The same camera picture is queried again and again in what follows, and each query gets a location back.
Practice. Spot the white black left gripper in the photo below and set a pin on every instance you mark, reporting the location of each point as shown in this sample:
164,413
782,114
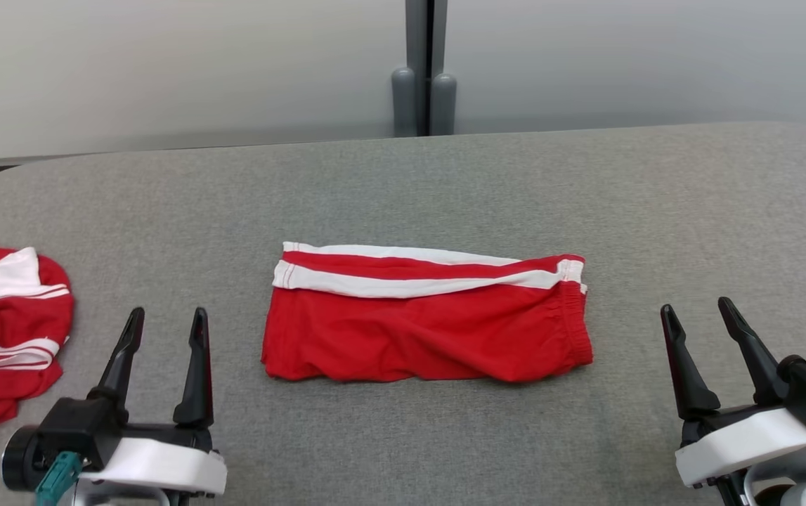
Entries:
164,467

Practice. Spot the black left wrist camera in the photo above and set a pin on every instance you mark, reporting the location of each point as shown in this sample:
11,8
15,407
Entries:
72,429

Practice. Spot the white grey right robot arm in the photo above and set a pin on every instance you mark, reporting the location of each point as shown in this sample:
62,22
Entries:
789,485

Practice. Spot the dark grey partition post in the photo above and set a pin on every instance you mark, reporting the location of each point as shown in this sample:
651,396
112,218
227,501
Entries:
417,35

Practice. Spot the red shirt with white trim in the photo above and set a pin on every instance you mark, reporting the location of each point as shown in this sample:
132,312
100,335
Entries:
2,337

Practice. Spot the red shorts with white stripes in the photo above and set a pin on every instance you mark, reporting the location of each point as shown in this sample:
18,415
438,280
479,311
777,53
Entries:
424,330

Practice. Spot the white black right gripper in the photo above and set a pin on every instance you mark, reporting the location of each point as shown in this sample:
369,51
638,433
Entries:
747,443

